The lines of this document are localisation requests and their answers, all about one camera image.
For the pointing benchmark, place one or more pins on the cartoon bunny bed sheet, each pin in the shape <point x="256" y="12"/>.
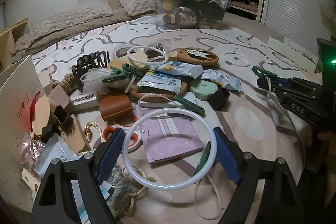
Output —
<point x="250" y="118"/>

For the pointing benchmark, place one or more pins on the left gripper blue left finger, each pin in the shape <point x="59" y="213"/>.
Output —
<point x="107" y="154"/>

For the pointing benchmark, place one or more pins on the clear plastic storage bin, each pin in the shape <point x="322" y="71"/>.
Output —
<point x="179" y="14"/>

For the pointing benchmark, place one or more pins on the mint green tape measure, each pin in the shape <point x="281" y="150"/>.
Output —
<point x="202" y="89"/>

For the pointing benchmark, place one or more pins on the wooden headboard shelf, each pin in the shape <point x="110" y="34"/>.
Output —
<point x="9" y="37"/>

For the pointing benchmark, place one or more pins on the green clothes clip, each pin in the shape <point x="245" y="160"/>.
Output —
<point x="262" y="73"/>

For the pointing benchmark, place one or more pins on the white shoe box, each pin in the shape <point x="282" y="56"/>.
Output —
<point x="19" y="86"/>

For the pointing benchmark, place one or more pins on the black square cup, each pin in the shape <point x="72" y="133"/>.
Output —
<point x="219" y="99"/>

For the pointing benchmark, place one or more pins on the purple notebook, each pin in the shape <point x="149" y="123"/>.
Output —
<point x="168" y="136"/>

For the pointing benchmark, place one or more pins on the right hand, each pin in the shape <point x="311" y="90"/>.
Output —
<point x="320" y="145"/>

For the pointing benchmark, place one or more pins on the brown leather pouch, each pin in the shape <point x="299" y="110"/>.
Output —
<point x="113" y="106"/>

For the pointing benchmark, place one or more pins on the panda cork coaster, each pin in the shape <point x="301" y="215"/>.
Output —
<point x="197" y="56"/>

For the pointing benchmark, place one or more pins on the black hair claw clip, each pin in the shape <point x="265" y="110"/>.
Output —
<point x="99" y="59"/>

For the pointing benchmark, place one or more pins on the green clip on ring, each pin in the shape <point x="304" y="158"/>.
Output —
<point x="204" y="158"/>

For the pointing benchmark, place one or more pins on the blue brocade pouch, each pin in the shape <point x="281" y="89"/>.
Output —
<point x="122" y="200"/>

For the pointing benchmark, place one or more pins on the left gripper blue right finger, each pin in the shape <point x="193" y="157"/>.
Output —
<point x="230" y="156"/>

